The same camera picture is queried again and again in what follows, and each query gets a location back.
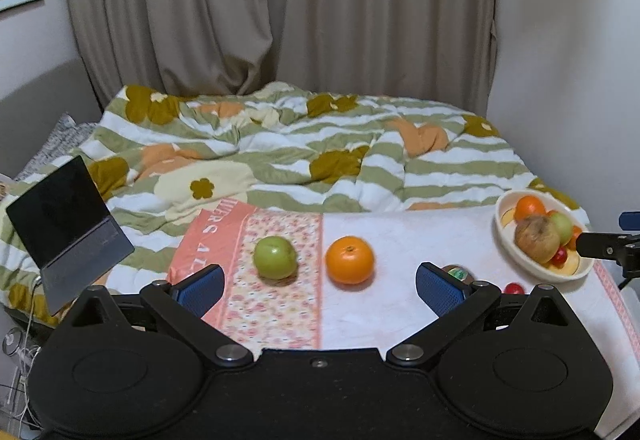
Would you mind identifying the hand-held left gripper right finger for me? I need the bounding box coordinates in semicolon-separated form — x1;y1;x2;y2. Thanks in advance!
386;262;576;367

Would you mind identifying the cream plate with cartoon print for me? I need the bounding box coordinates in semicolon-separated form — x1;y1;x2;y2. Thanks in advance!
495;190;596;281

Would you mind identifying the pink floral tablecloth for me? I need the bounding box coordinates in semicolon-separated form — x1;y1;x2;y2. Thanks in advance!
167;200;636;438

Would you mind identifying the white cable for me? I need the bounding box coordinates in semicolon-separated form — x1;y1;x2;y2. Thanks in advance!
17;275;51;426

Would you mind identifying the large green apple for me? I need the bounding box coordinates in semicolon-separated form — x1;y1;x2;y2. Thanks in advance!
549;211;573;245

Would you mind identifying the beige curtain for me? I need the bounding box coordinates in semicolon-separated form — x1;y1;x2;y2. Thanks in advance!
62;0;501;115

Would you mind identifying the large orange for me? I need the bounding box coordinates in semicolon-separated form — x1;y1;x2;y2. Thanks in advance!
515;195;547;222

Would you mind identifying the green striped floral blanket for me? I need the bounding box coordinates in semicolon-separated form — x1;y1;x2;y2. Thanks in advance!
0;82;591;325

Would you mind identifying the dark grey laptop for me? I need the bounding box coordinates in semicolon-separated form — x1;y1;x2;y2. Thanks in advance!
5;155;136;315

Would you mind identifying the grey speckled cloth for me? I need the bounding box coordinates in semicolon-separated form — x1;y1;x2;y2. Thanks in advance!
15;114;101;183

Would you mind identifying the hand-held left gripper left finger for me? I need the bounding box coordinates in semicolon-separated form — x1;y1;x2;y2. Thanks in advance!
57;264;253;367

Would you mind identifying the brown kiwi with green sticker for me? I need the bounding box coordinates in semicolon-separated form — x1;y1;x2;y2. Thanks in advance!
440;264;476;285

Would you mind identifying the small green apple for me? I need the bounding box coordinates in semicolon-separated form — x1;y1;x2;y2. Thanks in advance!
253;236;299;281

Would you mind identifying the medium orange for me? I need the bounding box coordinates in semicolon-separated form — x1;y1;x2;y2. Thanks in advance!
325;236;376;285

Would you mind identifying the yellowish red apple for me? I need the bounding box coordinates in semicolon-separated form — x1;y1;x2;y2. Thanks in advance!
515;215;561;265

